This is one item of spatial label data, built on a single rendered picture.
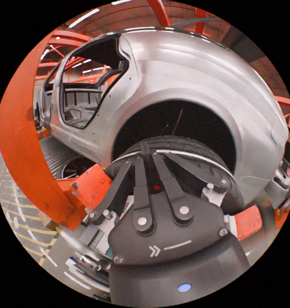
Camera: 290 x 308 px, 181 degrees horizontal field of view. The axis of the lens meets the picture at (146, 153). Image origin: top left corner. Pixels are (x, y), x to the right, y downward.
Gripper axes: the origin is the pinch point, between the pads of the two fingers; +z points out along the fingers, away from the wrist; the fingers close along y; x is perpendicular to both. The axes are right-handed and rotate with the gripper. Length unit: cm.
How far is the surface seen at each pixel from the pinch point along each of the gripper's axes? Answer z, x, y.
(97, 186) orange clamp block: -3.7, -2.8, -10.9
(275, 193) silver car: -47, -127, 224
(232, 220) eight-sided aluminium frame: -14.6, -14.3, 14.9
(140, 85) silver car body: 24.9, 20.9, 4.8
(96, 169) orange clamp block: -1.4, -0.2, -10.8
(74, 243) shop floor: -5, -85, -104
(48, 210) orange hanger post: -4.7, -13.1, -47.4
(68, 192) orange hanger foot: 10.6, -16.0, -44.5
